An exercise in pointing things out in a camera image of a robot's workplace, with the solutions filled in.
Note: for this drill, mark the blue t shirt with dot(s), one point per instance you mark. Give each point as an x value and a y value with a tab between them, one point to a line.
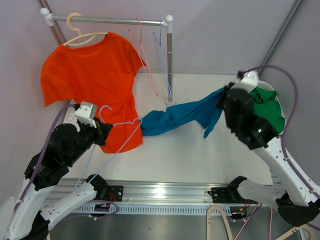
203	111

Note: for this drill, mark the white perforated basket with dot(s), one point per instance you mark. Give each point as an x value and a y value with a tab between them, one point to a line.
266	86

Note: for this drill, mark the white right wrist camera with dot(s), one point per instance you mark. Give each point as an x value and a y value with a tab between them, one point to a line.
249	81

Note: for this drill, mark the white clothes rack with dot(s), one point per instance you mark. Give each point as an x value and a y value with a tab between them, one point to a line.
51	19

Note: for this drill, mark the aluminium mounting rail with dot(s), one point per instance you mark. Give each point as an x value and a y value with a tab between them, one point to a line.
156	198

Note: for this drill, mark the cream hanger bottom middle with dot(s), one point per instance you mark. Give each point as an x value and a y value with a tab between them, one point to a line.
223	222

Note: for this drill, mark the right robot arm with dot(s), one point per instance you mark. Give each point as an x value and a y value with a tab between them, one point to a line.
295	198

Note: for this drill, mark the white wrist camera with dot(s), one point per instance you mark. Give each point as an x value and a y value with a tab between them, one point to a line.
85	114
249	81

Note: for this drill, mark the cream plastic hanger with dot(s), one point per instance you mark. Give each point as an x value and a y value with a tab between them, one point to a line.
81	39

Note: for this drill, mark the cream hanger bottom right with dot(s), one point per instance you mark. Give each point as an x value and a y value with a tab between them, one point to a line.
307	233

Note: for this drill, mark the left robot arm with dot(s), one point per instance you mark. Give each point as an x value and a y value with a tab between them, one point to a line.
66	144

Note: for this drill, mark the orange t shirt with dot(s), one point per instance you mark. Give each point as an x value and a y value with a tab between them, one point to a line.
102	74

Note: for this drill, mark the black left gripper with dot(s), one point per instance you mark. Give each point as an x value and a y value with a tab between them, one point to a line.
102	130

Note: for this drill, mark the pink wire hanger below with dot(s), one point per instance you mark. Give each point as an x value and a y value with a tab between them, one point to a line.
255	234

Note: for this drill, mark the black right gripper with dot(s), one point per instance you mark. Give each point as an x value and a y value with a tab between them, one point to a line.
222	95

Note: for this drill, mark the pink wire hanger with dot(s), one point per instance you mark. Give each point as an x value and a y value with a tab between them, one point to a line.
144	61

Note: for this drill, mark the green t shirt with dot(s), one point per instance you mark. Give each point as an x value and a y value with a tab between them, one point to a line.
267	107

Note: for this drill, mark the light blue wire hanger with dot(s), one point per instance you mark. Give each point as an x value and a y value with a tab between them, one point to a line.
162	60

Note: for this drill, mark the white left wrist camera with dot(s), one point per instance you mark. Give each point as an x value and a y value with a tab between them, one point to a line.
85	114

